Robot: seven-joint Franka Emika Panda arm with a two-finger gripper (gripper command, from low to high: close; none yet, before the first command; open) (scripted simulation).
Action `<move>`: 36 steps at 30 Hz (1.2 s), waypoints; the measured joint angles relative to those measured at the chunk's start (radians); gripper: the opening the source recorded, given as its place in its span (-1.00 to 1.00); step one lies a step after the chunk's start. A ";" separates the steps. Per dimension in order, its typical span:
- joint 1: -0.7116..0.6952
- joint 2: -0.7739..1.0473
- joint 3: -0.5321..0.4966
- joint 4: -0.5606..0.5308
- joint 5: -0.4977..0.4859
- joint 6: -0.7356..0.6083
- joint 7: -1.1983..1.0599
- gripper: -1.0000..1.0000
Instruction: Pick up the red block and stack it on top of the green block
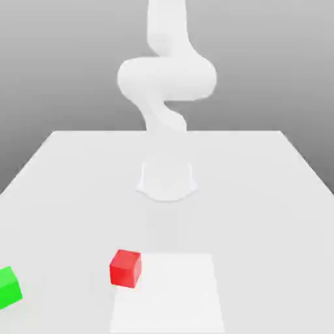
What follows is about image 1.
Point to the small green cube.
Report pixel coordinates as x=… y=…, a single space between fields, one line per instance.
x=7 y=288

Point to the small red cube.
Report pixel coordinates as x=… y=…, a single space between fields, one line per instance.
x=125 y=269

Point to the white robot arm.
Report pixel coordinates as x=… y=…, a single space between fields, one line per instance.
x=167 y=78

